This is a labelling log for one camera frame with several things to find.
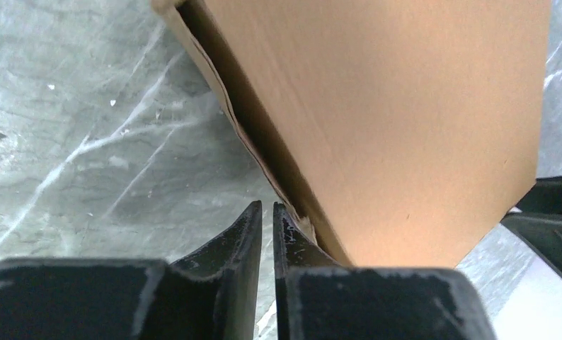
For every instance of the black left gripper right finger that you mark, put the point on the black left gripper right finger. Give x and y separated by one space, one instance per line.
319 299

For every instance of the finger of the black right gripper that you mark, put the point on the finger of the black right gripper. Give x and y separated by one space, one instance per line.
538 222

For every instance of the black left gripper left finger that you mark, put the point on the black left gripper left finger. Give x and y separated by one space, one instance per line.
208 294

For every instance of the brown cardboard box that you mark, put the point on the brown cardboard box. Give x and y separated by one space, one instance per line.
401 131

